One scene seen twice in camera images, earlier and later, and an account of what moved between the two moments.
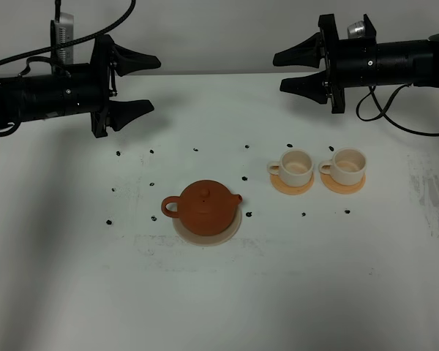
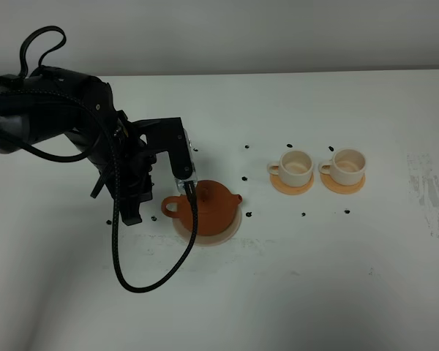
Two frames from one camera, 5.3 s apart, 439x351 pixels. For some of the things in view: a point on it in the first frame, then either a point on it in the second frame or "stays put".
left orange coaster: (281, 187) stays put
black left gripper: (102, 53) to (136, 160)
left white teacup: (295, 167) stays put
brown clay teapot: (205, 208) stays put
